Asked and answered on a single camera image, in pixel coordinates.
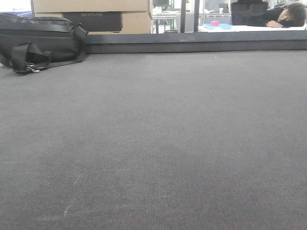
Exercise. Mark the black fabric shoulder bag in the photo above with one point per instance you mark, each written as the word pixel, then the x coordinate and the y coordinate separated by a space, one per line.
pixel 33 44

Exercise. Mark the light blue tray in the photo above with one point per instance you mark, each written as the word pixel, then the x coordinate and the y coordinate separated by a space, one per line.
pixel 223 26

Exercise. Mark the pink tape roll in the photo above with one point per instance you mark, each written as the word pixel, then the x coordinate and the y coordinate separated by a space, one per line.
pixel 214 23

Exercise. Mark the lower cardboard box black label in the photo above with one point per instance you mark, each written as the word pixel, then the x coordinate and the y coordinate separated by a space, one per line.
pixel 108 22

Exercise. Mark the white table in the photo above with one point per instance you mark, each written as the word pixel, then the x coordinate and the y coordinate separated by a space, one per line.
pixel 244 28

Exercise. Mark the black vertical pole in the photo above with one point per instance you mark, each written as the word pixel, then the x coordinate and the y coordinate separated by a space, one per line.
pixel 182 16

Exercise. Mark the black office chair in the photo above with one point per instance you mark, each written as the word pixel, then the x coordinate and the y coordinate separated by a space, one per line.
pixel 242 10

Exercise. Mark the black raised platform edge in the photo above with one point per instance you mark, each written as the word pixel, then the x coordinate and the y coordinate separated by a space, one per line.
pixel 197 42

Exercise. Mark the upper cardboard box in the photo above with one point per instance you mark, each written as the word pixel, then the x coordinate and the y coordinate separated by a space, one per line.
pixel 92 5

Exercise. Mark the person resting on table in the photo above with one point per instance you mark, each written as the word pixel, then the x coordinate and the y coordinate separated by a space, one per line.
pixel 293 15

